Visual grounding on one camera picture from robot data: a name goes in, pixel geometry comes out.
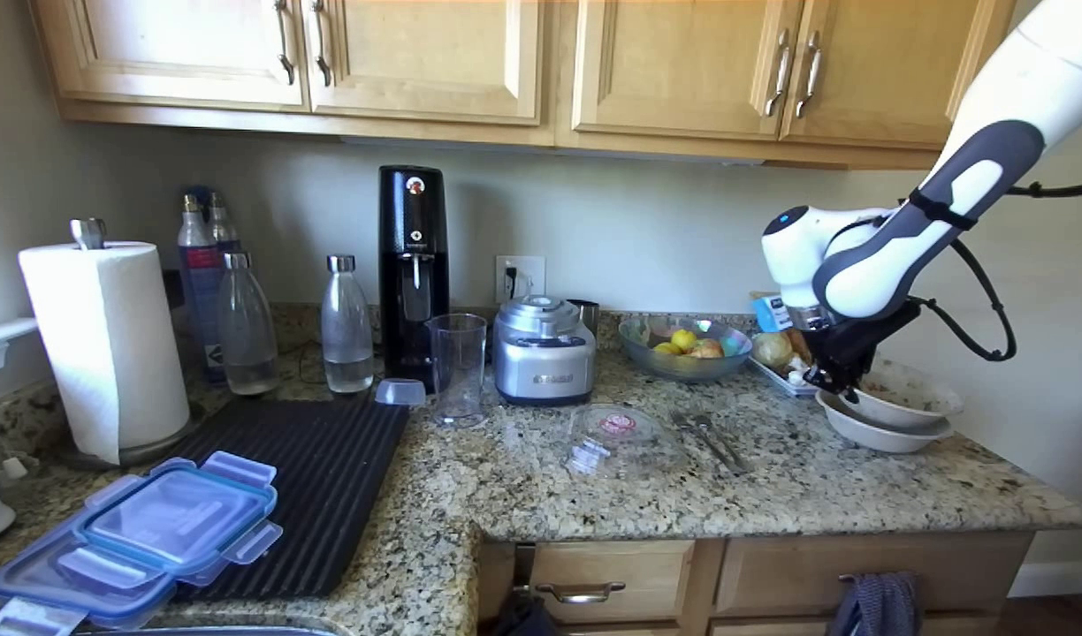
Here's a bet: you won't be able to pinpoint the blue-rimmed container lid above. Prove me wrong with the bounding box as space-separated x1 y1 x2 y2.
72 448 282 582
0 468 291 627

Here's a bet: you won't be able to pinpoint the brown-skinned onion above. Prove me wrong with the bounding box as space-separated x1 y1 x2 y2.
750 327 798 371

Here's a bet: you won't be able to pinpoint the black drying mat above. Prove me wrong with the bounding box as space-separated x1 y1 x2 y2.
163 395 415 609

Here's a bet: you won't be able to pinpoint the upper wooden cabinets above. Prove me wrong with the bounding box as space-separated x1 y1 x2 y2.
26 0 1023 174

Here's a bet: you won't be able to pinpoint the lower wooden cabinets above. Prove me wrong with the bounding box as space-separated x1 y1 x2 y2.
475 525 1041 636

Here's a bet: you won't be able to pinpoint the clear plastic bottle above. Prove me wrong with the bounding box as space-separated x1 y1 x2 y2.
319 249 379 398

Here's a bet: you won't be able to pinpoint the metal drawer handle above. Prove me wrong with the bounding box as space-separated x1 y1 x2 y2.
513 574 629 611

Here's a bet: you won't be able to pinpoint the metal cabinet handle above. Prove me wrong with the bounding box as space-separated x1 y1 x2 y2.
271 0 302 87
309 0 341 92
793 28 829 125
764 26 797 119

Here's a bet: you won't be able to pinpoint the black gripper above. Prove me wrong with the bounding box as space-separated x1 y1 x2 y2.
798 297 924 398

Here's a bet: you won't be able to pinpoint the silver metal fork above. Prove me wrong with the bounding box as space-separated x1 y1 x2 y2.
685 408 754 476
668 408 738 476

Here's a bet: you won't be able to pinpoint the white wall outlet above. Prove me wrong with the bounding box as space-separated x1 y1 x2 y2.
491 249 553 312

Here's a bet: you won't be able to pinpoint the white paper towel roll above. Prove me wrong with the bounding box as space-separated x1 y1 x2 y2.
15 236 196 468

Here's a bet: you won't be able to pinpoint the clear glass carafe bottle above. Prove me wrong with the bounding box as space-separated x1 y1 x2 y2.
217 249 282 398

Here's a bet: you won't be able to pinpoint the metal paper towel holder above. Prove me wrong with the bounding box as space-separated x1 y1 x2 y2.
68 212 108 255

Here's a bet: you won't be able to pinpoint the glass fruit bowl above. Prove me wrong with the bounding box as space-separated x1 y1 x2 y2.
614 306 757 385

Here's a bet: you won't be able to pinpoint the wooden cabinets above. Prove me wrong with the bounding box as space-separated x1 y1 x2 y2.
475 525 1041 636
26 0 1023 174

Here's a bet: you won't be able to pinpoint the dirty white bowl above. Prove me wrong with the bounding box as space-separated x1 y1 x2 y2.
813 388 959 460

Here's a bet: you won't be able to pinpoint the clear lid with pink label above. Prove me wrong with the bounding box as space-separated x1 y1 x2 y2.
559 401 666 476

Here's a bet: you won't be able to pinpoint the dark hanging cloth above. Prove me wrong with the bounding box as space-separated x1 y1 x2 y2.
488 591 568 636

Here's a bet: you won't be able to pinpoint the grey hanging towel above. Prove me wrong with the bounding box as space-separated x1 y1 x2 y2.
825 569 928 636

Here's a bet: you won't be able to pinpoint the small clear cap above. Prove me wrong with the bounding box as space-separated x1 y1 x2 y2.
368 373 431 408

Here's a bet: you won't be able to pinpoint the black soda maker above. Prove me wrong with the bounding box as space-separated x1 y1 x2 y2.
375 162 453 388

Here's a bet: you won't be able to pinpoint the white rectangular tray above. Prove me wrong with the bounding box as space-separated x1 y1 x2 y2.
750 348 831 401

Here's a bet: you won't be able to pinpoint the clear plastic cup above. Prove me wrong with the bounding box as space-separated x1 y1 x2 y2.
424 306 496 432

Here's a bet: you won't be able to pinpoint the blue white food bag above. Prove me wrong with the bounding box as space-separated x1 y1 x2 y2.
746 291 797 334

